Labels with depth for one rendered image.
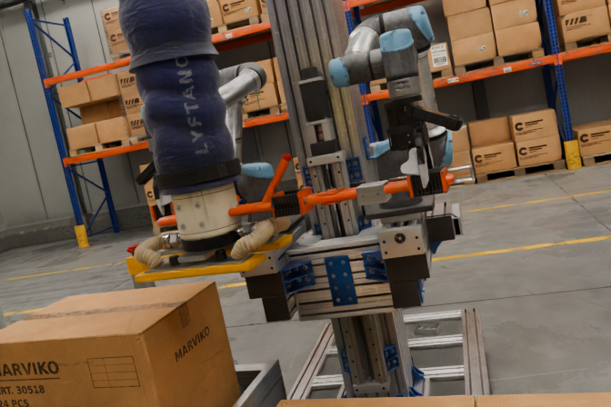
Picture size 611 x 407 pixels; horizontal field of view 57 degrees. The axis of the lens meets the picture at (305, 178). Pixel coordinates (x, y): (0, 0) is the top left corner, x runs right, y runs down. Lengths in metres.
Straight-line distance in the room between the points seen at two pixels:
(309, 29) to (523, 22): 6.67
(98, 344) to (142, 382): 0.15
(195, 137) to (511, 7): 7.48
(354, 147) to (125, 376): 1.11
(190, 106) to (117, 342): 0.63
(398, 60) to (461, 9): 7.32
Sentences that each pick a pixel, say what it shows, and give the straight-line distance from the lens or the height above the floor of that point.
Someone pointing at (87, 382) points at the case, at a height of 0.82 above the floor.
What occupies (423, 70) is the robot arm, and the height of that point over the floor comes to 1.47.
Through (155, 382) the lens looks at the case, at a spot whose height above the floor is 0.81.
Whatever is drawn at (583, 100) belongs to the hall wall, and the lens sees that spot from 10.05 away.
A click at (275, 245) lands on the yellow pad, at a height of 1.07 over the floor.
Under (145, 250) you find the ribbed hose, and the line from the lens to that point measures 1.56.
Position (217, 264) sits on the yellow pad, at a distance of 1.42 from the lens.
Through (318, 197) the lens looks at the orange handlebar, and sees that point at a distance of 1.38.
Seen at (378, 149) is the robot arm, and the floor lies 1.24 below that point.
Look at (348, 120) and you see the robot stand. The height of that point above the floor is 1.36.
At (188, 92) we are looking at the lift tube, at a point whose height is 1.51.
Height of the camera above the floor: 1.38
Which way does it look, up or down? 6 degrees down
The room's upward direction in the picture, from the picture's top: 12 degrees counter-clockwise
